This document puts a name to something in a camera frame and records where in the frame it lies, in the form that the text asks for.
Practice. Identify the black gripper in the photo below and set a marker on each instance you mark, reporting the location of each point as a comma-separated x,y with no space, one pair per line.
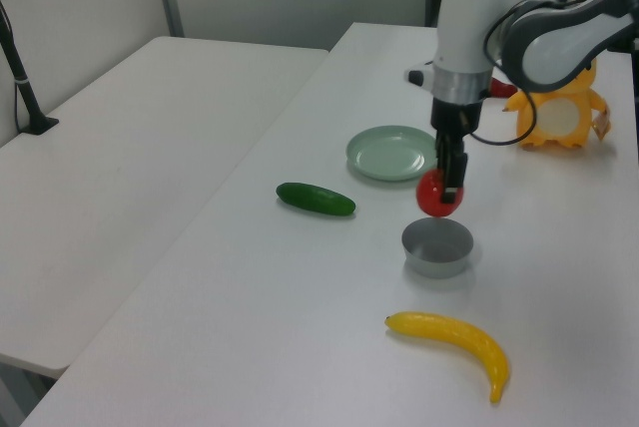
455,118

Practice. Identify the red tomato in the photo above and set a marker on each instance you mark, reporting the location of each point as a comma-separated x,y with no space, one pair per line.
429,197

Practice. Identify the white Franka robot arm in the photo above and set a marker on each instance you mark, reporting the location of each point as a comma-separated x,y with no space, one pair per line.
464,23

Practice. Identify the small grey bowl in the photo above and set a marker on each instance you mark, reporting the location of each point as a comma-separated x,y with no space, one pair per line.
438,252

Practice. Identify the pale green plate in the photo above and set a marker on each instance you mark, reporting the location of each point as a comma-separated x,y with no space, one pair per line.
384,155

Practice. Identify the red chili pepper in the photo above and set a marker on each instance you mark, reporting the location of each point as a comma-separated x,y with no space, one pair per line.
502,89

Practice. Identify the orange plush toy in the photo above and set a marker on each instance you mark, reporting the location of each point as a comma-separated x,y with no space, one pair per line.
559,118

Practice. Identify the green cucumber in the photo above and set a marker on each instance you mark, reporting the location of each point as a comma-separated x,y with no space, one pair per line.
314,199

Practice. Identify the yellow banana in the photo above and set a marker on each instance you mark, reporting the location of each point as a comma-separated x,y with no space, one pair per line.
449,332

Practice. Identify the black camera stand pole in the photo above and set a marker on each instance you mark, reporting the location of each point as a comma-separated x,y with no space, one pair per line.
22,83

